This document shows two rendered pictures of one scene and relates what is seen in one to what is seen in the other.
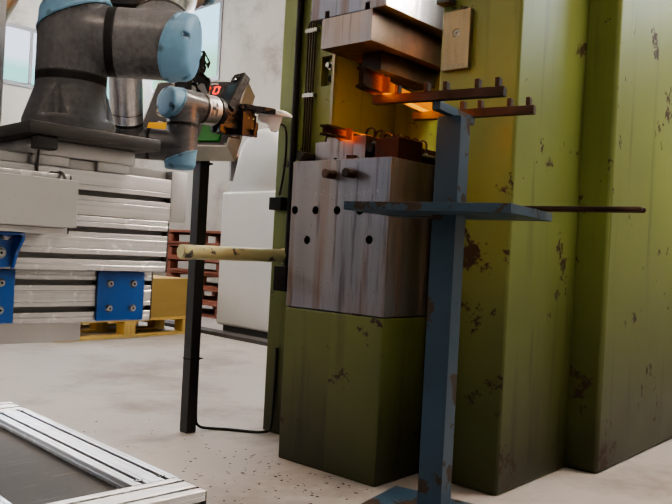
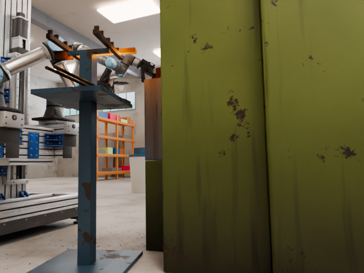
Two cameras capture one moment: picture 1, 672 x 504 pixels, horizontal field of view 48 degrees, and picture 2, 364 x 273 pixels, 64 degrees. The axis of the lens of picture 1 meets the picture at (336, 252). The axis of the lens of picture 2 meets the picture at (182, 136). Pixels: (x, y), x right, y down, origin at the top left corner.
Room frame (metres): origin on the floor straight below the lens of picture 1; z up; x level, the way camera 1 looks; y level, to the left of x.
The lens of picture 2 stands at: (1.64, -1.66, 0.45)
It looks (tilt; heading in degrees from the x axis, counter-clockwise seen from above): 5 degrees up; 66
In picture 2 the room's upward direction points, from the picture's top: 1 degrees counter-clockwise
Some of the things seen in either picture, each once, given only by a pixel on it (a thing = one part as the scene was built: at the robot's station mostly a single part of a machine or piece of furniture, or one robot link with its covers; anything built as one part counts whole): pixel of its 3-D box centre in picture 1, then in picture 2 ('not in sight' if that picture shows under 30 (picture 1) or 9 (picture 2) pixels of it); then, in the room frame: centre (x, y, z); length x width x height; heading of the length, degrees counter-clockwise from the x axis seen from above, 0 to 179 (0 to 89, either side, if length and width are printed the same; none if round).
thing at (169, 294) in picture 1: (99, 303); not in sight; (5.23, 1.61, 0.20); 1.09 x 0.75 x 0.39; 143
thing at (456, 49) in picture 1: (457, 40); not in sight; (2.18, -0.32, 1.27); 0.09 x 0.02 x 0.17; 49
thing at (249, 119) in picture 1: (233, 118); (104, 85); (1.94, 0.28, 0.97); 0.12 x 0.08 x 0.09; 139
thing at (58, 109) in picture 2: not in sight; (53, 112); (1.63, 0.81, 0.87); 0.15 x 0.15 x 0.10
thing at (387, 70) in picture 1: (400, 71); not in sight; (2.46, -0.18, 1.24); 0.30 x 0.07 x 0.06; 139
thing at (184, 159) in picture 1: (174, 146); not in sight; (1.82, 0.40, 0.88); 0.11 x 0.08 x 0.11; 96
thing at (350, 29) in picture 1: (388, 46); not in sight; (2.45, -0.13, 1.32); 0.42 x 0.20 x 0.10; 139
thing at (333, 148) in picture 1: (382, 157); not in sight; (2.45, -0.13, 0.96); 0.42 x 0.20 x 0.09; 139
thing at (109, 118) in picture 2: not in sight; (111, 145); (3.25, 7.47, 1.01); 2.22 x 0.59 x 2.01; 45
